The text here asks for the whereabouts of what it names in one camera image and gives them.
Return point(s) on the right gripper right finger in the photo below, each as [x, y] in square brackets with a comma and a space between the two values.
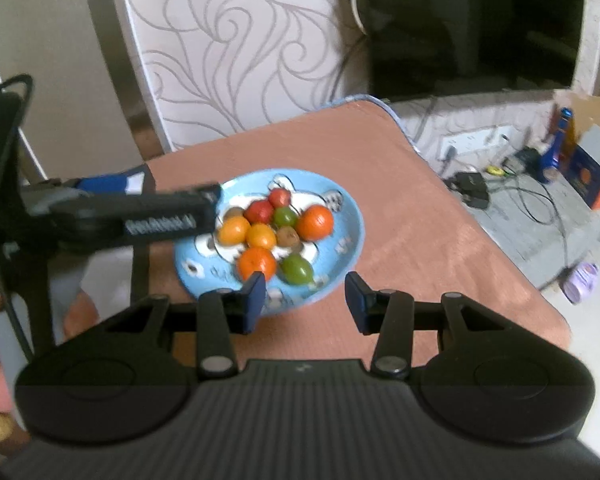
[394, 317]

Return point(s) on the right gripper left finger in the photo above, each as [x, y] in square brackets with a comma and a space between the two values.
[199, 332]

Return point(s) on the large orange tangerine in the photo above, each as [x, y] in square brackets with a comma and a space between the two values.
[256, 259]

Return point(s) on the small yellow-orange kumquat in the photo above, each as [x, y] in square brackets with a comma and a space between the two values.
[233, 231]

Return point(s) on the oval green tomato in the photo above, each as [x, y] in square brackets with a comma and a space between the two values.
[296, 270]

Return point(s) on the small orange kumquat front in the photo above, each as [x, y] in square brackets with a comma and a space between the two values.
[261, 235]

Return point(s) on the red cherry tomato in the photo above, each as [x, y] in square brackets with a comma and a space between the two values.
[279, 198]
[259, 211]

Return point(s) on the round green tomato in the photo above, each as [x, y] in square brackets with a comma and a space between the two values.
[284, 216]

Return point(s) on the brown table mat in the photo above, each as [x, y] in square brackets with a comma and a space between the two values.
[419, 238]

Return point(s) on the black white cardboard box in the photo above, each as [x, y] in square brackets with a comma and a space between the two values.
[139, 180]

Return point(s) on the black power adapter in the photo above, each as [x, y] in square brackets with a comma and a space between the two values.
[472, 187]

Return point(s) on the purple cup on floor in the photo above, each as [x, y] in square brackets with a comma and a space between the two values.
[581, 281]

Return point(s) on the blue ceramic bottle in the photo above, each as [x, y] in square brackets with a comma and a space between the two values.
[549, 161]

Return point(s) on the orange blue cardboard box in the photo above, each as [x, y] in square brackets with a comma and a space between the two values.
[583, 170]

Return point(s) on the black television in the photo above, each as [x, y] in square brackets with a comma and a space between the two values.
[423, 48]

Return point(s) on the white wall power socket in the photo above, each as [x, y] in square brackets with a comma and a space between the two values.
[475, 141]

